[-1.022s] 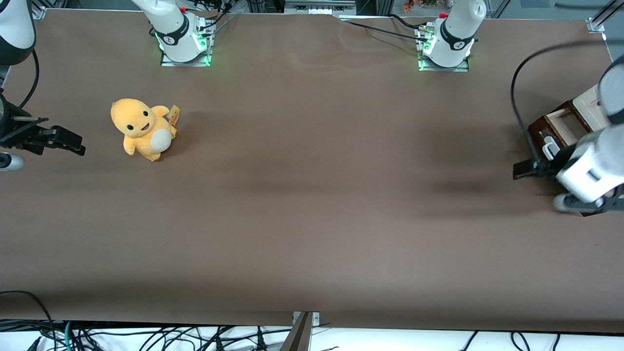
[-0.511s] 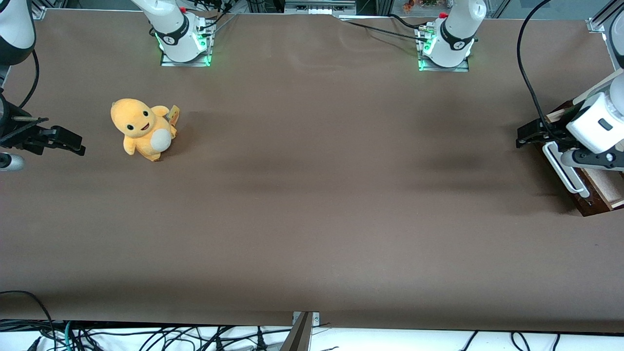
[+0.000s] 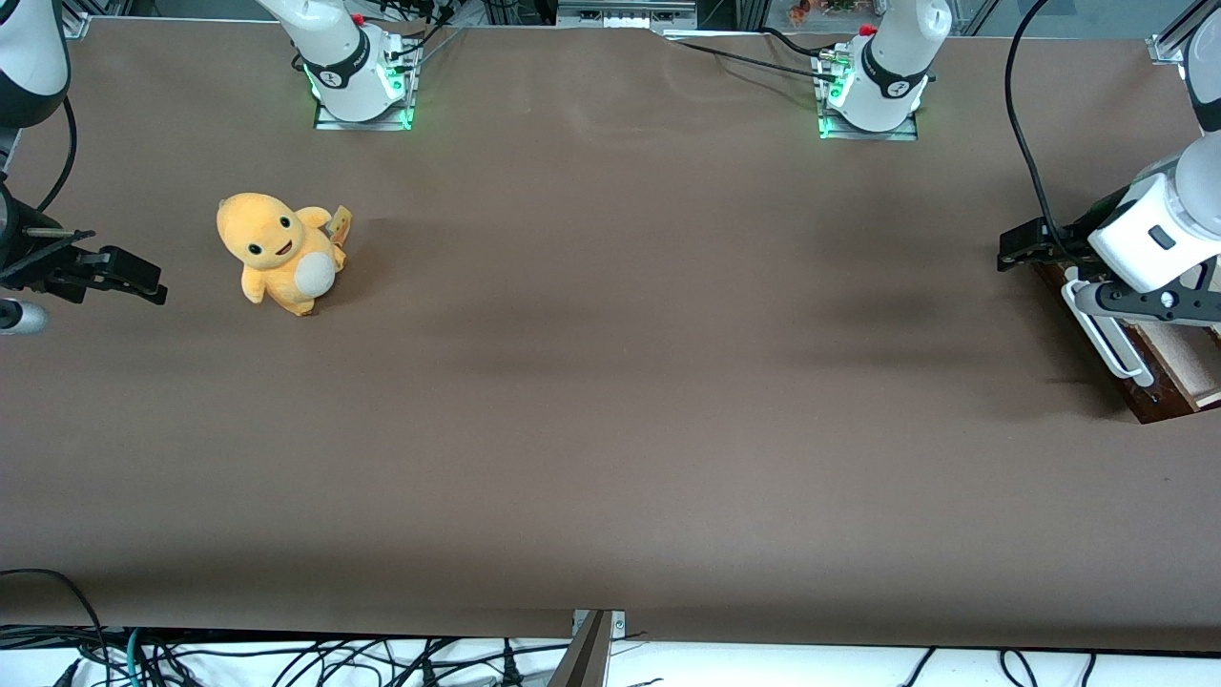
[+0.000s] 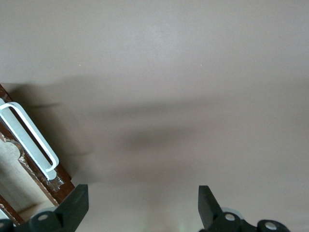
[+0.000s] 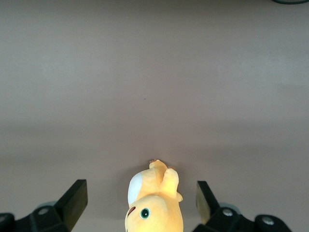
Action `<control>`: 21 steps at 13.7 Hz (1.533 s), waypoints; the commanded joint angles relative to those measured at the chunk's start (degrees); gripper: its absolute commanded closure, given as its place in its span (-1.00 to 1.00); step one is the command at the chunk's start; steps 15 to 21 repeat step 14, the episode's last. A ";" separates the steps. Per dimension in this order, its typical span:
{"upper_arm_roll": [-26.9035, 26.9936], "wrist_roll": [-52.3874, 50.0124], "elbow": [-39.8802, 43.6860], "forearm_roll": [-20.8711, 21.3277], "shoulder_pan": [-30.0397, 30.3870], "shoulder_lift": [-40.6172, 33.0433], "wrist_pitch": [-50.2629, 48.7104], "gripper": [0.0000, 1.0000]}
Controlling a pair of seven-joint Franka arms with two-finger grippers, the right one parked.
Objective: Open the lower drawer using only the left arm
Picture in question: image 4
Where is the white metal drawer handle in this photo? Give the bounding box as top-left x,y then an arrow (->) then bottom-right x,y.
0,101 -> 60,181

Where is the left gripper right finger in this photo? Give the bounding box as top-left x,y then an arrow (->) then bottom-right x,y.
198,185 -> 290,232

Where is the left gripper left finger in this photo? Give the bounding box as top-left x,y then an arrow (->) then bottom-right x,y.
0,184 -> 89,232

